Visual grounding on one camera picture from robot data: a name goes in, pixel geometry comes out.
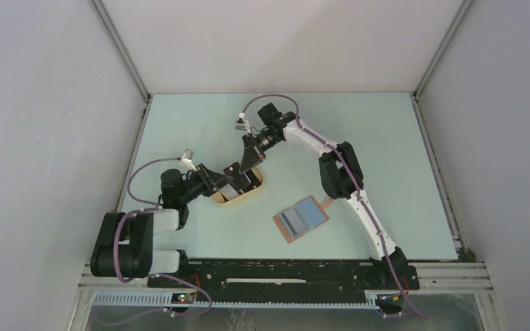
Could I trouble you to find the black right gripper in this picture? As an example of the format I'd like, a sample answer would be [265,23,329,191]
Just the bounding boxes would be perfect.
[239,130,282,174]

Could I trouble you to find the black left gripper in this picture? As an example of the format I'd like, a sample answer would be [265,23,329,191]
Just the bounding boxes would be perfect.
[179,163,233,204]

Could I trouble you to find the beige oval card tray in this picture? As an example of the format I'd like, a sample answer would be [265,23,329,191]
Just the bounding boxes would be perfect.
[210,166,264,207]

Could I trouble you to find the pink leather card holder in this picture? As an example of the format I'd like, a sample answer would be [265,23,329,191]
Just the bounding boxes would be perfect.
[273,196,334,243]

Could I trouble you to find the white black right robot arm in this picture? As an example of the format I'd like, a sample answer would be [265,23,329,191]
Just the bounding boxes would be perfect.
[235,103,409,288]

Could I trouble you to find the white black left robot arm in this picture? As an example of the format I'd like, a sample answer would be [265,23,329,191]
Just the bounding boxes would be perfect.
[90,164,233,283]

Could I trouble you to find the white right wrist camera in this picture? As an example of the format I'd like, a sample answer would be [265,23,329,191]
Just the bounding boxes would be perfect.
[234,112,251,132]

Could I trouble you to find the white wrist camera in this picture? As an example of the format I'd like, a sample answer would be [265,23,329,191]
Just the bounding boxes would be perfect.
[179,149,197,172]
[234,112,251,132]

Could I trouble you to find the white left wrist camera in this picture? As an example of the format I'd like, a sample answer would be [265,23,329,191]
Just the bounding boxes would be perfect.
[179,149,197,172]

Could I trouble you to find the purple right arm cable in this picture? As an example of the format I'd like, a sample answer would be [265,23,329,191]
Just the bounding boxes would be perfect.
[241,93,431,321]

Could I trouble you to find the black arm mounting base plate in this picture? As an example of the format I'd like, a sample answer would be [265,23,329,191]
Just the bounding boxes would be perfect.
[148,259,419,305]

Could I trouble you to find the white cable duct strip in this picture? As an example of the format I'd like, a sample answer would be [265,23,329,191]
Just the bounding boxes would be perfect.
[92,291,378,309]

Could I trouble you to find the aluminium frame rail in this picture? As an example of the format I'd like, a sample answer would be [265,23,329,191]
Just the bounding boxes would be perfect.
[66,261,497,330]

